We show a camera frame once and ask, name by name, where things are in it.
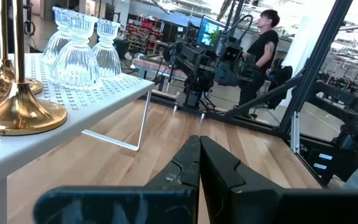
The lit computer monitor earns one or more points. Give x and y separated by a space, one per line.
208 31

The blue-grey table frame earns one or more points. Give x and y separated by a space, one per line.
154 63

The clear glass candle holder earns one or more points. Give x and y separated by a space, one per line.
53 46
76 62
107 59

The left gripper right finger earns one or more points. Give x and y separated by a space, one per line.
225 174

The white perforated metal shelf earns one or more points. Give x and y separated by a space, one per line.
104 90

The red parts shelving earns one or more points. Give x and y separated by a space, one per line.
145 31

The person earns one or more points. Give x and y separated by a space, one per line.
261 46

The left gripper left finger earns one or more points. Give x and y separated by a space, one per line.
182 171

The gold brass candlestick holder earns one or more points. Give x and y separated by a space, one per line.
3 31
19 46

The black aluminium rig frame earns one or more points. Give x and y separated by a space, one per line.
317 62

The black labelled control box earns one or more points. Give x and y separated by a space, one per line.
315 174

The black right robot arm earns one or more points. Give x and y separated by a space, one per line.
194 87

